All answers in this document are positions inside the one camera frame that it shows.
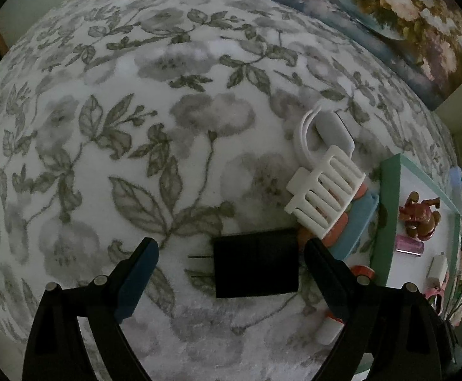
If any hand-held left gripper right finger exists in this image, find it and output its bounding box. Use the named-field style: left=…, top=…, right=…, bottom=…
left=304, top=238, right=462, bottom=381

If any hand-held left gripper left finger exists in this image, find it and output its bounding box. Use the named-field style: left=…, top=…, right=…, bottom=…
left=22, top=237, right=160, bottom=381

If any red and white glue stick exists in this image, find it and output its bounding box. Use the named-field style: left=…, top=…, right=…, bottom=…
left=319, top=265, right=375, bottom=344

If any black charger plug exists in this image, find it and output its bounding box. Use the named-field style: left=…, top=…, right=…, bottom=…
left=187, top=228, right=300, bottom=299

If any pink translucent bar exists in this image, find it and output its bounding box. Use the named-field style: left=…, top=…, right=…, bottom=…
left=395, top=234, right=425, bottom=256

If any white plastic comb rack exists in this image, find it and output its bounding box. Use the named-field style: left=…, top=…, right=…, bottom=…
left=284, top=145, right=367, bottom=236

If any white tray with green rim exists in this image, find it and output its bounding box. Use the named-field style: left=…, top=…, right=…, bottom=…
left=368, top=154, right=462, bottom=374

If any small white plastic piece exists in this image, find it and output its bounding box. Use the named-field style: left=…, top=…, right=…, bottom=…
left=428, top=253, right=448, bottom=287

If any pink framed mirror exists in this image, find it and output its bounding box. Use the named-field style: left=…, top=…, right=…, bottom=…
left=425, top=273, right=451, bottom=308

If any brown bear figurine pink outfit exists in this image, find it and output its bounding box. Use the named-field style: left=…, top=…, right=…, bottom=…
left=398, top=191, right=443, bottom=242

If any white cable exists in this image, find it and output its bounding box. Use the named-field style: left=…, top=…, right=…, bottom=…
left=294, top=104, right=325, bottom=164

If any grey floral blanket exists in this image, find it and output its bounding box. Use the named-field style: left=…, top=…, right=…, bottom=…
left=0, top=0, right=462, bottom=381

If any white and blue bottle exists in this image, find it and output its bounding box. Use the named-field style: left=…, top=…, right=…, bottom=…
left=448, top=166, right=462, bottom=198

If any floral painting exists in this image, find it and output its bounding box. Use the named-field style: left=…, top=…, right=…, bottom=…
left=203, top=0, right=462, bottom=111

